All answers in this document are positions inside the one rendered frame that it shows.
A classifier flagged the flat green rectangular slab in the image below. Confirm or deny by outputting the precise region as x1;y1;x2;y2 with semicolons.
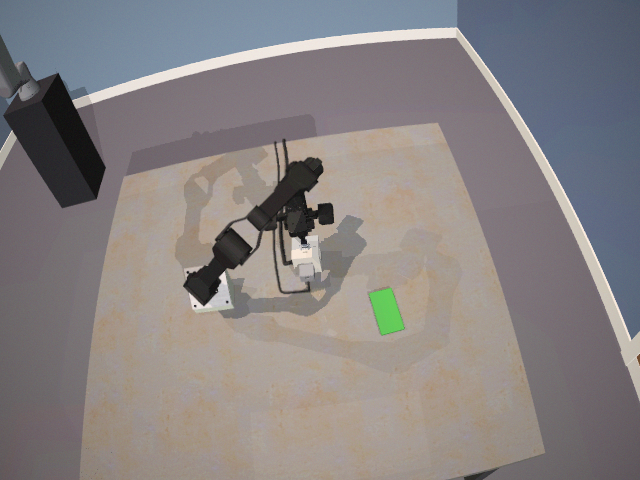
369;288;405;335

